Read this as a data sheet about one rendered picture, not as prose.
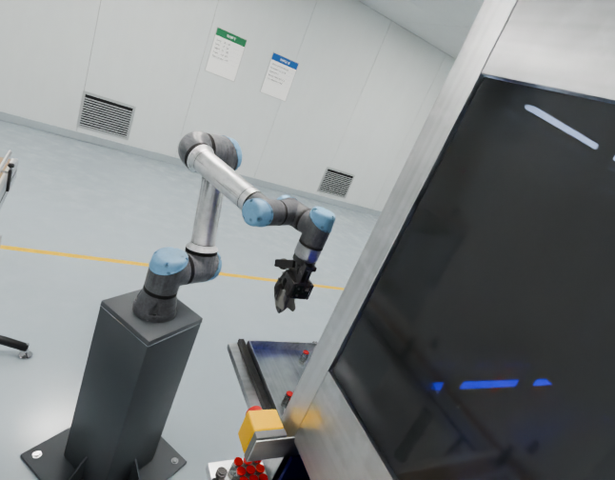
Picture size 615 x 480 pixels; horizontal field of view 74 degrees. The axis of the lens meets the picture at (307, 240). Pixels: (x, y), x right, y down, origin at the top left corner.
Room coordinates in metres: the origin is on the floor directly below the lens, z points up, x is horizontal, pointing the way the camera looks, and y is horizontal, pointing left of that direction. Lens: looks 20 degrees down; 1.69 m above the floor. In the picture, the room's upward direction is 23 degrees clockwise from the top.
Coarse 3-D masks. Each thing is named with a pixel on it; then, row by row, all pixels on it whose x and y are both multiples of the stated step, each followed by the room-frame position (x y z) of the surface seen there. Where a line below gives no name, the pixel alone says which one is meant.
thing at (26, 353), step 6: (0, 336) 1.47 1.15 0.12; (6, 336) 1.49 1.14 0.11; (0, 342) 1.45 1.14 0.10; (6, 342) 1.47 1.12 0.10; (12, 342) 1.49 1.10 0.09; (18, 342) 1.50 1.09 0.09; (24, 342) 1.53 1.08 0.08; (12, 348) 1.48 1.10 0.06; (18, 348) 1.49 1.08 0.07; (24, 348) 1.51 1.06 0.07; (18, 354) 1.51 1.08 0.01; (24, 354) 1.52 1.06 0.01; (30, 354) 1.54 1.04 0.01
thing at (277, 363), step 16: (256, 352) 1.09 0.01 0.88; (272, 352) 1.12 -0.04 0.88; (288, 352) 1.16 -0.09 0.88; (256, 368) 1.00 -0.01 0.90; (272, 368) 1.05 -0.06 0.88; (288, 368) 1.08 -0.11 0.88; (304, 368) 1.11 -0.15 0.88; (272, 384) 0.98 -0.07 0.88; (288, 384) 1.01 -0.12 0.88; (272, 400) 0.88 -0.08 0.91
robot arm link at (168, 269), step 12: (156, 252) 1.20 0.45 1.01; (168, 252) 1.22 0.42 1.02; (180, 252) 1.24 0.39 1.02; (156, 264) 1.16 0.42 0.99; (168, 264) 1.16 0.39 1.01; (180, 264) 1.19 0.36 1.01; (192, 264) 1.25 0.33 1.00; (156, 276) 1.15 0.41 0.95; (168, 276) 1.16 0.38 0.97; (180, 276) 1.20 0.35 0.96; (192, 276) 1.24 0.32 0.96; (156, 288) 1.15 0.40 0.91; (168, 288) 1.17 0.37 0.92
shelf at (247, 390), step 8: (232, 344) 1.08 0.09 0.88; (232, 352) 1.04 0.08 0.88; (240, 352) 1.06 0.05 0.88; (232, 360) 1.02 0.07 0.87; (240, 360) 1.03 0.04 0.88; (240, 368) 0.99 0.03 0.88; (240, 376) 0.96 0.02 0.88; (248, 376) 0.97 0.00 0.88; (240, 384) 0.95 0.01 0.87; (248, 384) 0.94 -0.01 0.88; (248, 392) 0.91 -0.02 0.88; (248, 400) 0.89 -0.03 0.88; (256, 400) 0.90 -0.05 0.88; (248, 408) 0.87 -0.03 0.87
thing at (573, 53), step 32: (544, 0) 0.65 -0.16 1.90; (576, 0) 0.61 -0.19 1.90; (608, 0) 0.58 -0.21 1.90; (512, 32) 0.67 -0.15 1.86; (544, 32) 0.63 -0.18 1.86; (576, 32) 0.59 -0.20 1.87; (608, 32) 0.56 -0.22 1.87; (512, 64) 0.64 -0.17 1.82; (544, 64) 0.61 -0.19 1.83; (576, 64) 0.57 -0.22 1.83; (608, 64) 0.54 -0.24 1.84; (608, 96) 0.52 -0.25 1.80; (320, 416) 0.65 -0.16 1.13; (352, 416) 0.60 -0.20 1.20; (320, 448) 0.62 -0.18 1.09; (352, 448) 0.57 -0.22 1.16
